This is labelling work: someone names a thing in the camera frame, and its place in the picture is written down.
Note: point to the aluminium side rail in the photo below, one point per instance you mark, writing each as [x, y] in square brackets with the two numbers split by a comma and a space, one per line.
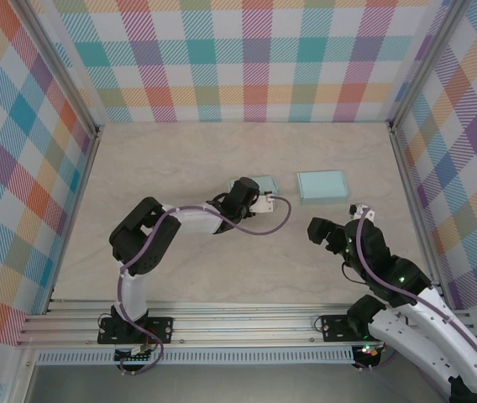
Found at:
[406, 176]
[75, 210]

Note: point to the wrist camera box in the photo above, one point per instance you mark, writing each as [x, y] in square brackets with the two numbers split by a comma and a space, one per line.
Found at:
[366, 213]
[263, 205]

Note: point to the circuit board with lit LED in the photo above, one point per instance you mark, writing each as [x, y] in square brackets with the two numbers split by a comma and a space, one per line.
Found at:
[368, 352]

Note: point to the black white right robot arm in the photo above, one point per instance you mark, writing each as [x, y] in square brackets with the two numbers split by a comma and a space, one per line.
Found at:
[415, 336]

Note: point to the grey metal sheet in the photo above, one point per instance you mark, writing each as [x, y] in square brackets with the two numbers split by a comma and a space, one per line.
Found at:
[242, 384]

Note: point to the short aluminium frame post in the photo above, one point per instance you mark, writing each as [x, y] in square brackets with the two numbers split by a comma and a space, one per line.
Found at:
[23, 378]

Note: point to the wide aluminium base rail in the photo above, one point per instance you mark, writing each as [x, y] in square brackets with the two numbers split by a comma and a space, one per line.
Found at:
[242, 325]

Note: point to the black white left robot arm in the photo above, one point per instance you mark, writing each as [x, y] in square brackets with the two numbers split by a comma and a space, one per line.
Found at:
[146, 239]

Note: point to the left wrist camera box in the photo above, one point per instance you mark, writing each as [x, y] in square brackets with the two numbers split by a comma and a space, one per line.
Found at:
[263, 205]

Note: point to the small green circuit board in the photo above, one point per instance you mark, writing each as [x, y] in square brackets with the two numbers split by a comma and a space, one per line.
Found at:
[135, 357]

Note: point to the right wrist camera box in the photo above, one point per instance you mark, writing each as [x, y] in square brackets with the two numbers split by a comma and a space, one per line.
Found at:
[366, 213]

